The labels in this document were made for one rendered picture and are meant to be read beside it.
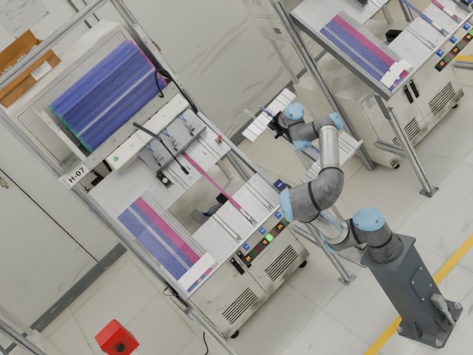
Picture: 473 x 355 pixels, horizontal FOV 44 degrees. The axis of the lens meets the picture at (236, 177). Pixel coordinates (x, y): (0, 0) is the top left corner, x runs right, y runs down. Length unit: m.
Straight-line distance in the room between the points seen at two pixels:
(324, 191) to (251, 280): 1.36
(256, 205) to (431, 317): 0.96
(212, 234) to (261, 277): 0.65
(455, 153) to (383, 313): 1.14
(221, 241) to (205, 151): 0.46
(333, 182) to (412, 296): 0.79
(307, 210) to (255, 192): 0.79
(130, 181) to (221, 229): 0.51
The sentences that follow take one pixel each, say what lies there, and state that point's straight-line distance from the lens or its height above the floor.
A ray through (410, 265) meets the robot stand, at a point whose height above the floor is 0.47.
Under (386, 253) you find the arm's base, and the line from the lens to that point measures 2.53.
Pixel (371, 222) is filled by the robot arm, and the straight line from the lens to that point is 2.42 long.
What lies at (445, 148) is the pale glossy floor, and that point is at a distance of 3.79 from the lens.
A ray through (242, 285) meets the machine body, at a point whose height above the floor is 0.27.
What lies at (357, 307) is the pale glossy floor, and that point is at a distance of 3.21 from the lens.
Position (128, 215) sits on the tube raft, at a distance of 2.86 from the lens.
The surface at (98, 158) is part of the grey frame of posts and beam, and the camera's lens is 2.90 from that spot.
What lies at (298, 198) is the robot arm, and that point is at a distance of 2.10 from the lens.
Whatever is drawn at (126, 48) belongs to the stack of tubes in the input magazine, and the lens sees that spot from 2.85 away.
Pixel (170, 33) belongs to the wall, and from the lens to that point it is 4.54.
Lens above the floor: 2.41
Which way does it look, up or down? 32 degrees down
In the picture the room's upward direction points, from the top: 37 degrees counter-clockwise
